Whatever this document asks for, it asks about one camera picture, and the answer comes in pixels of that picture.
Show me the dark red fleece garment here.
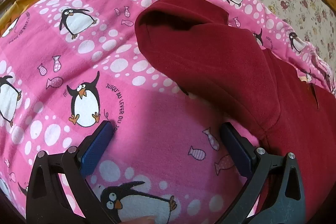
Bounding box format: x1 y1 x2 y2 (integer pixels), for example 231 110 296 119
134 0 336 224

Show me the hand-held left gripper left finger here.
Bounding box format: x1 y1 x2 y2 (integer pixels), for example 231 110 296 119
26 120 124 224

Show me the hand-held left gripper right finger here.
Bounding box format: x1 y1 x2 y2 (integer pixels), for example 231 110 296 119
220 122 306 224

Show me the pink penguin print blanket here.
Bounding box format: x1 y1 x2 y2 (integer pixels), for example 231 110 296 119
0 0 332 224

